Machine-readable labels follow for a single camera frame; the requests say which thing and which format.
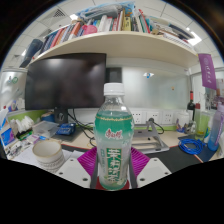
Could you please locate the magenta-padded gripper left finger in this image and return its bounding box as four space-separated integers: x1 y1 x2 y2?
54 146 100 190

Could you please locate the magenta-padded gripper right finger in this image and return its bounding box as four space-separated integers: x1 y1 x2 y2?
128 146 173 190

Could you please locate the green-labelled drink bottle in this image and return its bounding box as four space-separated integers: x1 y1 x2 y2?
93 82 135 191

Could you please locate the purple water bottle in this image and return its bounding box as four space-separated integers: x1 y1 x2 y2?
207 103 224 153

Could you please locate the white paper sheet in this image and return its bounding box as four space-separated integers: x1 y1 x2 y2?
61 149 85 162

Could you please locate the black desk mat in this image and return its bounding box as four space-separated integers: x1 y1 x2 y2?
61 143 214 174

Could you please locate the beige ceramic mug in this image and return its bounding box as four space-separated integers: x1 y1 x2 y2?
32 139 66 174

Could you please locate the grey metal laptop stand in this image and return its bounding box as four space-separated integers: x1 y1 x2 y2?
131 119 170 155

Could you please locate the blue electronics board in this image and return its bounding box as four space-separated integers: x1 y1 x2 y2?
54 123 77 136

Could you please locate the clear plastic box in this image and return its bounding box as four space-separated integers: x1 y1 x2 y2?
33 120 60 138

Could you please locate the dark wine bottle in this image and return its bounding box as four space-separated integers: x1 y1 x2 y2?
186 90 197 122

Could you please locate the black computer monitor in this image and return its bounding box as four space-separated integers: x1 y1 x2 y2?
24 53 108 111

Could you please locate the purple hanging banner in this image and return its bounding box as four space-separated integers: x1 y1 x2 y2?
198 53 218 90

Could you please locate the shelf unit with books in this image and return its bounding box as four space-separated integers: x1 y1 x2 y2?
19 1 201 69

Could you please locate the coiled blue cable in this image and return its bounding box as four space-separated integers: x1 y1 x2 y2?
178 138 206 155

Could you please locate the black cable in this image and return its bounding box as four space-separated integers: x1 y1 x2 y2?
68 109 96 148

